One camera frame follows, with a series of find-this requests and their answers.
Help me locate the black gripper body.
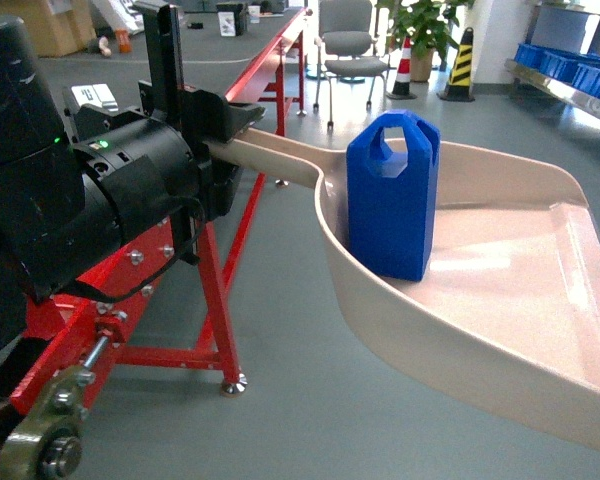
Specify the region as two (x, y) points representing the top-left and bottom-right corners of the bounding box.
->
(72, 90), (265, 240)

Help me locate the blue plastic part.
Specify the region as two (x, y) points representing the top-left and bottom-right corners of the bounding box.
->
(346, 110), (441, 281)

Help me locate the beige plastic dustpan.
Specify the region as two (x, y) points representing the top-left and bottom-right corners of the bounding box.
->
(210, 129), (600, 450)

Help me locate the steel shelf rack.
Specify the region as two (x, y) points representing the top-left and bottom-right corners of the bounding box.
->
(505, 1), (600, 120)

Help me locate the orange bottle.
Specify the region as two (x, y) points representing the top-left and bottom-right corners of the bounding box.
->
(115, 29), (132, 54)

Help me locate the beige hand brush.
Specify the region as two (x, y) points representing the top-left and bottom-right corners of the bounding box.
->
(97, 36), (112, 58)

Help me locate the large cardboard box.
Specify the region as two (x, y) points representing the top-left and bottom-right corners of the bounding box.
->
(0, 0), (96, 57)

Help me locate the black and white sign box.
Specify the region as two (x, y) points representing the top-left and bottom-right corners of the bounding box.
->
(216, 2), (248, 37)

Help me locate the grey office chair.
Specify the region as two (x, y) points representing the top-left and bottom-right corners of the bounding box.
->
(315, 0), (388, 133)

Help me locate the red white traffic cone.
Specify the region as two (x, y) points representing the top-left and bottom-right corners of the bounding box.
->
(386, 36), (417, 100)

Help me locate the green potted plant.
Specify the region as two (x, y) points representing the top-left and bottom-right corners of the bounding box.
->
(376, 0), (475, 83)

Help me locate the yellow black traffic cone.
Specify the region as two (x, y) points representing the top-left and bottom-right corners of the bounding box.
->
(438, 27), (475, 102)

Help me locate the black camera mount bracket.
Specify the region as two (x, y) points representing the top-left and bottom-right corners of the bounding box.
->
(134, 1), (201, 266)

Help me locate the black cable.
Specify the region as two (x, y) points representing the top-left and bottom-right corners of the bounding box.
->
(72, 195), (206, 305)

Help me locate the red table frame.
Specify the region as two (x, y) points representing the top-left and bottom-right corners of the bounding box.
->
(0, 8), (307, 479)

